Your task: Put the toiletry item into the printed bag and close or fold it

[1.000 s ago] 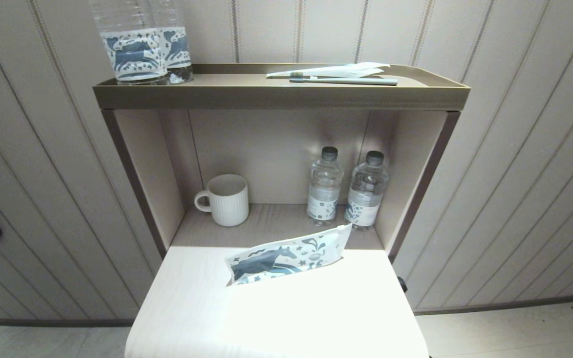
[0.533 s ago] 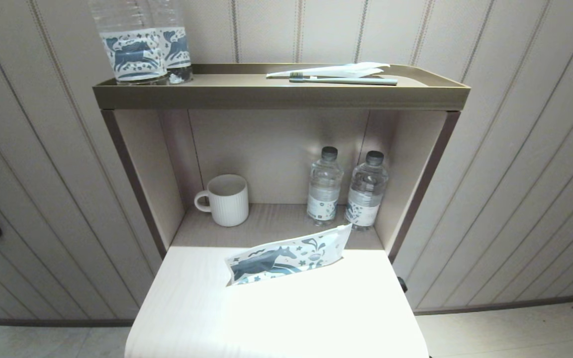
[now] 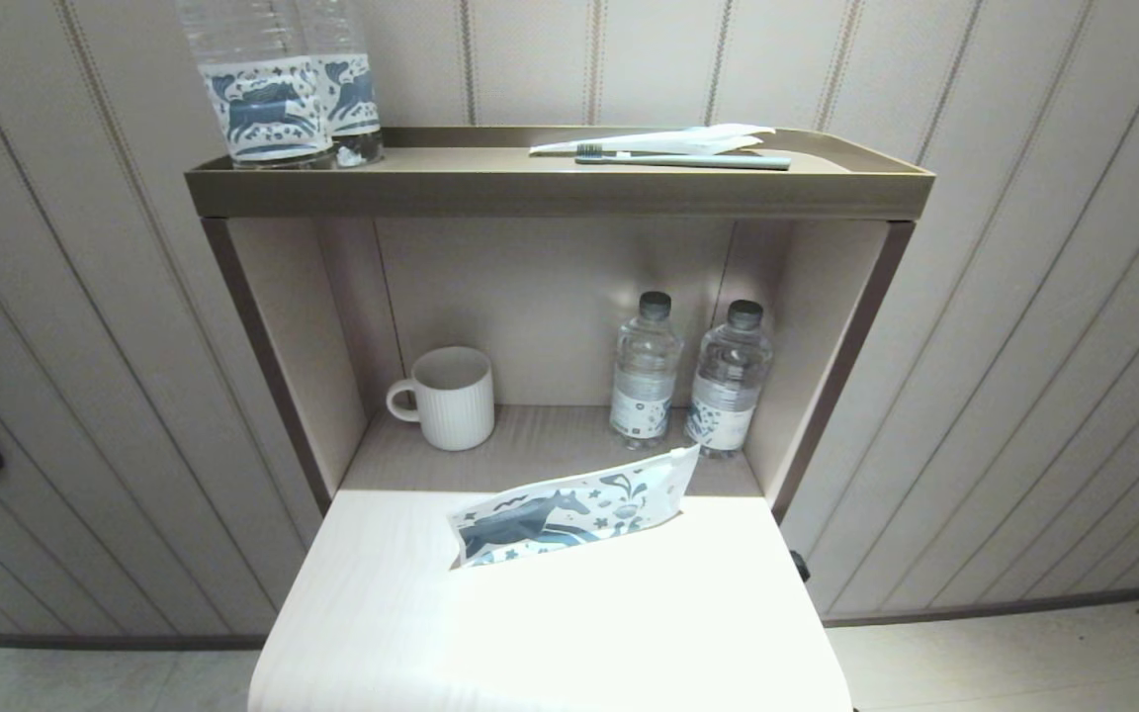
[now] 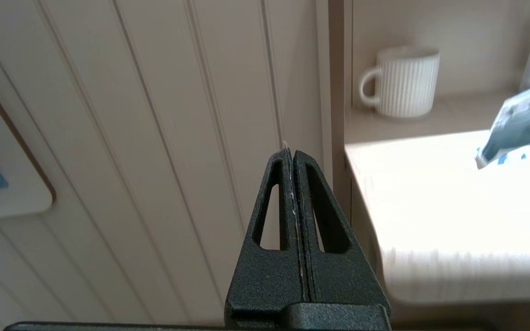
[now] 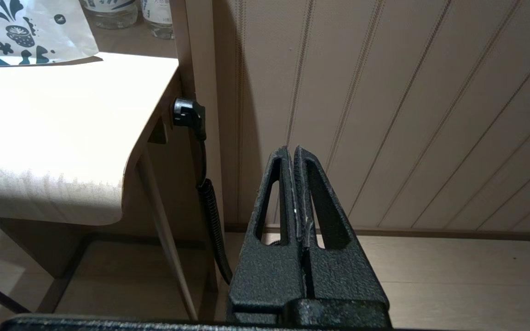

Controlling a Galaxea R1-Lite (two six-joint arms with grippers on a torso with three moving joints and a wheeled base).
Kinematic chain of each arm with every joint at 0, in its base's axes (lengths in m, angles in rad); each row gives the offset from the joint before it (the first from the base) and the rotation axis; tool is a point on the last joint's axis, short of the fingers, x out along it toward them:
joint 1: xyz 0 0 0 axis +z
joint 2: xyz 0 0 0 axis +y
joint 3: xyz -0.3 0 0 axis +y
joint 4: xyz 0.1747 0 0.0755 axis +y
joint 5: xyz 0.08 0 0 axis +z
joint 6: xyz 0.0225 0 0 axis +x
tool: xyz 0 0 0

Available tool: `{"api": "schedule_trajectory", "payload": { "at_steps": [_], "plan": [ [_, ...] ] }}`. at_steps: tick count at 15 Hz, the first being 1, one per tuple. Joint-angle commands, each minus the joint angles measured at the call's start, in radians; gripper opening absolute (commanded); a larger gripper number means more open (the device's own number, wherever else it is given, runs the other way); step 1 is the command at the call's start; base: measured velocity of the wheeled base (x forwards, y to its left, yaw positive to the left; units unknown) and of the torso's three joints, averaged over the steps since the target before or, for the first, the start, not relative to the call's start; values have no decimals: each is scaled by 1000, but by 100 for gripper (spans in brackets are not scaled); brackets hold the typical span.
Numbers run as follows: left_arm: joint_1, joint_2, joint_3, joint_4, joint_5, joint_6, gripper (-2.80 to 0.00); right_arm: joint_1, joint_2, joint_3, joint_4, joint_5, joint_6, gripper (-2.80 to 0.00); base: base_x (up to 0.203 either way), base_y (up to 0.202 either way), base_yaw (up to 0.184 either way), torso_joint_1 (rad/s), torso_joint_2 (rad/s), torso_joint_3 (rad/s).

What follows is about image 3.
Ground white ribbed mug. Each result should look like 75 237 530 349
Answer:
386 345 496 453

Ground large deer-label water bottle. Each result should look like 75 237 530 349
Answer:
177 0 335 169
298 0 385 167

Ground small grey-cap water bottle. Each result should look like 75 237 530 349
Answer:
683 300 775 459
609 291 684 451

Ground brown open shelf unit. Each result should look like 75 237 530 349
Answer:
184 124 936 520

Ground white blue patterned pouch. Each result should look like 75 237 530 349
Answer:
448 442 702 572

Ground grey-green toothbrush dark bristles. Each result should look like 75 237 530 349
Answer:
574 143 793 172

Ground white paper wrapper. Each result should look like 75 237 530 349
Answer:
528 123 778 157

